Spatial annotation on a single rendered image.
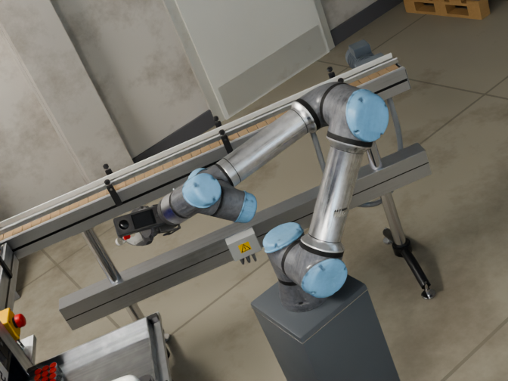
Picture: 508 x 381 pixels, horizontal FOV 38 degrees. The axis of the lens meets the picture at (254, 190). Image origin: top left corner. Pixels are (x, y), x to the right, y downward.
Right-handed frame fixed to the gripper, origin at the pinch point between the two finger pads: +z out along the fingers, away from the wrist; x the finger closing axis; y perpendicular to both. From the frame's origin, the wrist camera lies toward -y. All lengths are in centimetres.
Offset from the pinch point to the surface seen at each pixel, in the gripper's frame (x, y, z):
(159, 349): -29.3, 9.3, 15.0
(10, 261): 19, 8, 94
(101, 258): 13, 44, 94
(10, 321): -8, -16, 47
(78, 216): 28, 32, 81
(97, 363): -27.4, -1.8, 30.2
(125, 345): -25.0, 5.7, 26.0
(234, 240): 5, 86, 63
